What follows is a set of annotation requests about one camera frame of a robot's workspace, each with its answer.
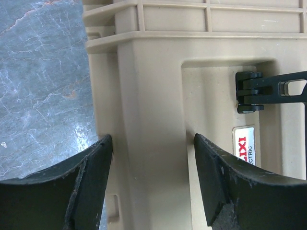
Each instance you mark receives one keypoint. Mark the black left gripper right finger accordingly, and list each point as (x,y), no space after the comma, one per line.
(237,195)

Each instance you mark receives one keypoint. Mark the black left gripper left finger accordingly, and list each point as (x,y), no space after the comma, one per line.
(66,196)

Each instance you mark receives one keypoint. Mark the tan plastic tool box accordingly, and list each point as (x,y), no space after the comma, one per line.
(164,70)

